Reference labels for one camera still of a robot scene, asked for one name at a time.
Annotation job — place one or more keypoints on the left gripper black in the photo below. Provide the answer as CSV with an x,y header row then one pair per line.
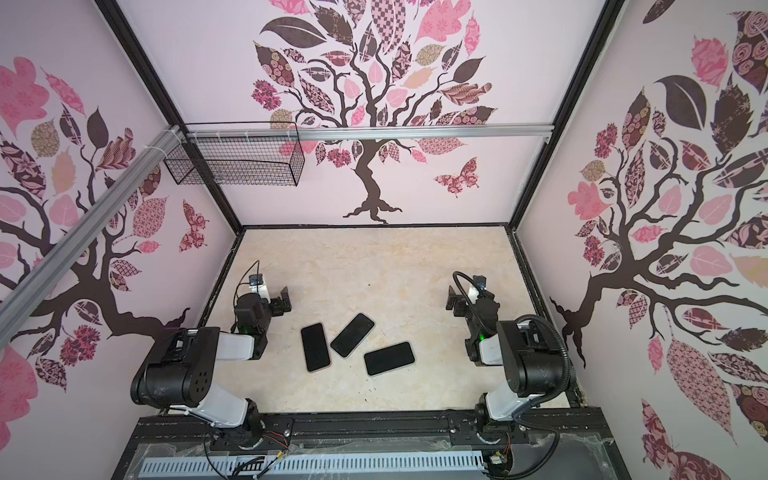
x,y
279,302

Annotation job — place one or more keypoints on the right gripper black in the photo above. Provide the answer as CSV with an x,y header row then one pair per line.
x,y
459,298

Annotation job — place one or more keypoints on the black smartphone from pink case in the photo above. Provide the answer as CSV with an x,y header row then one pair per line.
x,y
315,347

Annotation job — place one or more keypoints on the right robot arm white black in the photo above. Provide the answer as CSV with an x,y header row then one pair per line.
x,y
536,365

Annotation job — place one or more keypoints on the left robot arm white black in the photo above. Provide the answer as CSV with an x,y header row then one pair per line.
x,y
178,372

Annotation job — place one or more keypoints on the middle black smartphone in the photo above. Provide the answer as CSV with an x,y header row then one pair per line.
x,y
352,335

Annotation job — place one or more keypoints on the right black smartphone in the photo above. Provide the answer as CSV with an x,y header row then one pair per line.
x,y
389,358

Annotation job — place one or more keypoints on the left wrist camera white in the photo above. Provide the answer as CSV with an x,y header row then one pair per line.
x,y
257,285

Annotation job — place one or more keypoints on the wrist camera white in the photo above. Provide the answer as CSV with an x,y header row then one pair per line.
x,y
477,287
257,285

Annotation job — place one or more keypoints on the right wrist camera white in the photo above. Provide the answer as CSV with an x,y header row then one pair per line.
x,y
477,287

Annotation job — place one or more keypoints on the black wire basket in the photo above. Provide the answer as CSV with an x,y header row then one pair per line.
x,y
259,153

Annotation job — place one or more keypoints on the white slotted cable duct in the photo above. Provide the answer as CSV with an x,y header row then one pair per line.
x,y
249,466

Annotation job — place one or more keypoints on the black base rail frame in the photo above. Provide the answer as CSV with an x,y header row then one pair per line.
x,y
559,443

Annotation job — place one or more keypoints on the aluminium rail back wall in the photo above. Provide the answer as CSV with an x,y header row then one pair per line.
x,y
374,133

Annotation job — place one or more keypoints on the aluminium rail wall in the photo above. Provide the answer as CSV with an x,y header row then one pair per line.
x,y
19,305
374,133

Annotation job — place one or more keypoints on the aluminium rail left wall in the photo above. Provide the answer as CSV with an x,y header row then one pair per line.
x,y
19,305

